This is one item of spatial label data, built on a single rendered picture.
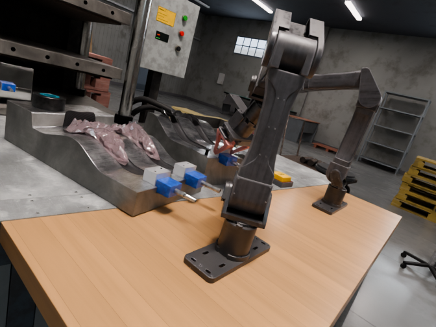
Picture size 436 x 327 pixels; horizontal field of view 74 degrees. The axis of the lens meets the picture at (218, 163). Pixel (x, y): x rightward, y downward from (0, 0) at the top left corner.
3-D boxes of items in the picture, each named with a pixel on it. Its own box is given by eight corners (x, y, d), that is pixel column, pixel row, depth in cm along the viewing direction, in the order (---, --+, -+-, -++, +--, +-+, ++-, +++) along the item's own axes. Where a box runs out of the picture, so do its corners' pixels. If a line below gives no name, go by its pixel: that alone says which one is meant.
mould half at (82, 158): (200, 192, 81) (210, 155, 78) (132, 217, 58) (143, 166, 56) (86, 136, 102) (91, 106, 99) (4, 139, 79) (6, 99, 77)
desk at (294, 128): (313, 143, 1011) (320, 122, 992) (296, 143, 902) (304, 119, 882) (294, 137, 1052) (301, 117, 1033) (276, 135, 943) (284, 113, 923)
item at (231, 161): (248, 177, 85) (253, 160, 84) (237, 178, 81) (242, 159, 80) (218, 161, 94) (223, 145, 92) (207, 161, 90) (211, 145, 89)
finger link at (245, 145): (212, 145, 90) (230, 123, 85) (228, 145, 95) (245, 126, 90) (222, 161, 87) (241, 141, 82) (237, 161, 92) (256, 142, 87)
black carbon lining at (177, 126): (237, 157, 102) (244, 132, 99) (204, 157, 91) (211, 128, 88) (181, 129, 125) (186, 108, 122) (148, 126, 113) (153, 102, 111)
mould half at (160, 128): (254, 182, 104) (266, 146, 100) (200, 185, 86) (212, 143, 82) (176, 139, 137) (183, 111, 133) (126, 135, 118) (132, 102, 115)
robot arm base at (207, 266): (191, 220, 47) (223, 242, 43) (255, 202, 63) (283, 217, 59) (180, 260, 49) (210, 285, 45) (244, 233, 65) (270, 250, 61)
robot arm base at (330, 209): (318, 184, 94) (339, 193, 90) (337, 179, 110) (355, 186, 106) (310, 205, 96) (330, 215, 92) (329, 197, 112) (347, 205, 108)
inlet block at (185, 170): (221, 198, 73) (227, 179, 71) (211, 203, 69) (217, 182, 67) (181, 179, 78) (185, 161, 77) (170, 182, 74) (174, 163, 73)
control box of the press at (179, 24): (150, 237, 197) (204, 6, 158) (107, 245, 175) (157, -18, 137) (135, 220, 211) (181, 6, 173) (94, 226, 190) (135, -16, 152)
